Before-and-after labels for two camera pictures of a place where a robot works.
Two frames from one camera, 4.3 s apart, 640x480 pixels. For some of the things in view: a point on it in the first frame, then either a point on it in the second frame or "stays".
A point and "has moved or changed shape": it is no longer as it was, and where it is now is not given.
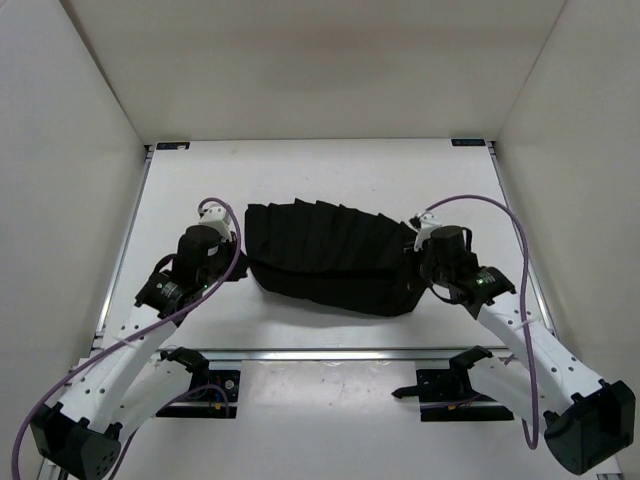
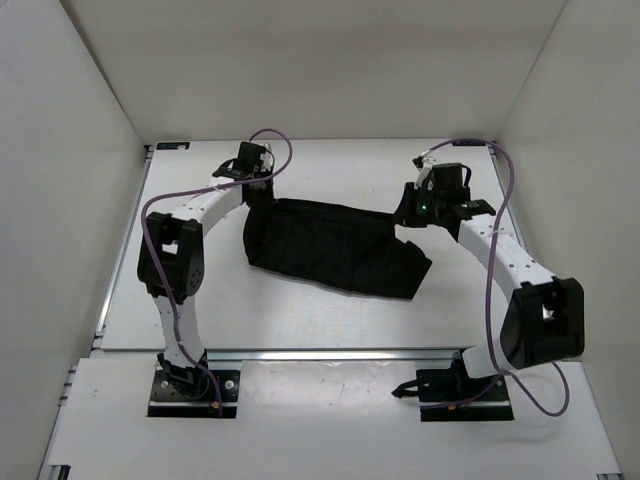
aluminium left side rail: (121, 246) stays
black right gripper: (426, 249) to (404, 215)
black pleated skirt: (332, 258) has moved or changed shape
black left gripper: (240, 266) to (264, 201)
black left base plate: (227, 379) stays
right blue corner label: (468, 141) stays
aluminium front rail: (343, 354) stays
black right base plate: (446, 395) stays
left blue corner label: (172, 145) stays
